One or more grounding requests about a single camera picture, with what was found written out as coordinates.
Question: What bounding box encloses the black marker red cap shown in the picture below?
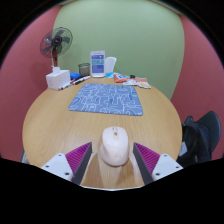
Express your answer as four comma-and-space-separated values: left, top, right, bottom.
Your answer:
73, 75, 92, 85
57, 79, 76, 92

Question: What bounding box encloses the black standing fan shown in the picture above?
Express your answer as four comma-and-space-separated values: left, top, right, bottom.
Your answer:
39, 26, 74, 69

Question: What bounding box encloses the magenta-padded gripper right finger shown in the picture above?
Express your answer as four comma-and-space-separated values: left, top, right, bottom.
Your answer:
132, 142, 184, 186

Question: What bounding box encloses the blue small box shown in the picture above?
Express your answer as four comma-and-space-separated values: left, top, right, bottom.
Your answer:
69, 72, 82, 80

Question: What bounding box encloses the light blue snack packet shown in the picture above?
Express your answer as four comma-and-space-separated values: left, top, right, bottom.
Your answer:
105, 71, 118, 80

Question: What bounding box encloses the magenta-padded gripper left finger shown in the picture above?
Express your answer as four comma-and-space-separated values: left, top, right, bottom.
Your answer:
40, 141, 94, 186

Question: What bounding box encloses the orange white snack packet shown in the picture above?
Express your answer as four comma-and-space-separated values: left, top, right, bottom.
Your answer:
134, 77, 152, 90

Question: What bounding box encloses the dark mesh pen cup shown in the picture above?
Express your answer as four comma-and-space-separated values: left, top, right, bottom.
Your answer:
78, 62, 91, 78

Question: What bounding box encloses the cream computer mouse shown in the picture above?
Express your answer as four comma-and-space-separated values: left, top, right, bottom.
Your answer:
98, 126, 130, 167

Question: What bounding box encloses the white tissue box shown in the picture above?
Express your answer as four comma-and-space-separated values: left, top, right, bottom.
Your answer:
45, 66, 71, 90

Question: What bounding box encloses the black office chair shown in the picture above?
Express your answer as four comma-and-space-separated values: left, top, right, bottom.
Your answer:
186, 110, 222, 164

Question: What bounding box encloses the blue patterned mouse pad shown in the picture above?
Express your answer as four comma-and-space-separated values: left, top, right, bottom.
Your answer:
68, 83, 144, 117

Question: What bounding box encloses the black bag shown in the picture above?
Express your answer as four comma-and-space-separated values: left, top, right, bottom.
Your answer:
176, 115, 212, 168

